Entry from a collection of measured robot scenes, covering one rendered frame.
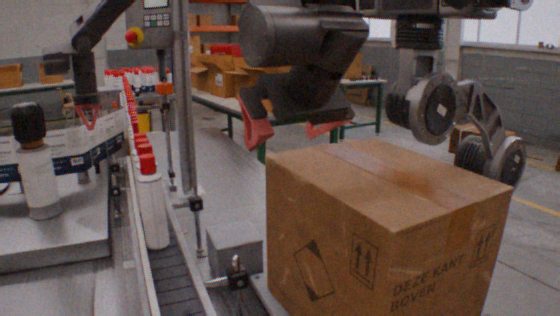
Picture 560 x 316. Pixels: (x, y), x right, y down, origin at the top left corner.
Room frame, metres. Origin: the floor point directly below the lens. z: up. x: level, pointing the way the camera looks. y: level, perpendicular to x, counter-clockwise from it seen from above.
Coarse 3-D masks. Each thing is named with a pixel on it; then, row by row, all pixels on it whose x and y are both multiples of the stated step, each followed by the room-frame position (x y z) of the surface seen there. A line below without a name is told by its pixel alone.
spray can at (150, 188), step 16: (144, 160) 0.68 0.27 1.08; (144, 176) 0.68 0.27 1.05; (160, 176) 0.69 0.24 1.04; (144, 192) 0.67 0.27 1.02; (160, 192) 0.69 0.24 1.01; (144, 208) 0.67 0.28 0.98; (160, 208) 0.68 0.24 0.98; (144, 224) 0.68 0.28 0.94; (160, 224) 0.68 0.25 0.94; (160, 240) 0.67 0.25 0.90
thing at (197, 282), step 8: (168, 200) 0.75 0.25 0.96; (168, 208) 0.71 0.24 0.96; (168, 216) 0.70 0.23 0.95; (176, 224) 0.64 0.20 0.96; (176, 232) 0.61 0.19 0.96; (184, 240) 0.58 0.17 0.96; (184, 248) 0.55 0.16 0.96; (184, 256) 0.53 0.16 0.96; (192, 264) 0.50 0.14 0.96; (192, 272) 0.48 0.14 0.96; (192, 280) 0.47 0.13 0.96; (200, 280) 0.46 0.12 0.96; (200, 288) 0.44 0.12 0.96; (200, 296) 0.42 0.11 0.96; (208, 296) 0.43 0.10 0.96; (208, 304) 0.41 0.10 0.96; (208, 312) 0.39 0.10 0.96
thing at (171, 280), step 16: (176, 240) 0.72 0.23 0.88; (160, 256) 0.65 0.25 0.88; (176, 256) 0.65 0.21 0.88; (144, 272) 0.59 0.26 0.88; (160, 272) 0.59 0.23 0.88; (176, 272) 0.60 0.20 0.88; (160, 288) 0.54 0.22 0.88; (176, 288) 0.55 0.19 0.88; (192, 288) 0.55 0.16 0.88; (160, 304) 0.50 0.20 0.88; (176, 304) 0.50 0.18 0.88; (192, 304) 0.50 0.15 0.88
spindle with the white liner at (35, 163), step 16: (16, 112) 0.80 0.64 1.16; (32, 112) 0.81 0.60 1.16; (16, 128) 0.79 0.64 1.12; (32, 128) 0.81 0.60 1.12; (32, 144) 0.81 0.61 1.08; (48, 144) 0.86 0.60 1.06; (32, 160) 0.80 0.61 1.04; (48, 160) 0.83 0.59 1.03; (32, 176) 0.79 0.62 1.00; (48, 176) 0.82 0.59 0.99; (32, 192) 0.79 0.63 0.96; (48, 192) 0.81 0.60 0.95; (32, 208) 0.79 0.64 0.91; (48, 208) 0.81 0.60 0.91
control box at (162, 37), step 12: (132, 12) 1.11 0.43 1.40; (144, 12) 1.10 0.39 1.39; (156, 12) 1.09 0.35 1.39; (168, 12) 1.09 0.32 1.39; (132, 24) 1.11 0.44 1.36; (144, 36) 1.10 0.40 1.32; (156, 36) 1.10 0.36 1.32; (168, 36) 1.09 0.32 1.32; (132, 48) 1.12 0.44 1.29; (144, 48) 1.11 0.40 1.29; (156, 48) 1.10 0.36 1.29; (168, 48) 1.10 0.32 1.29
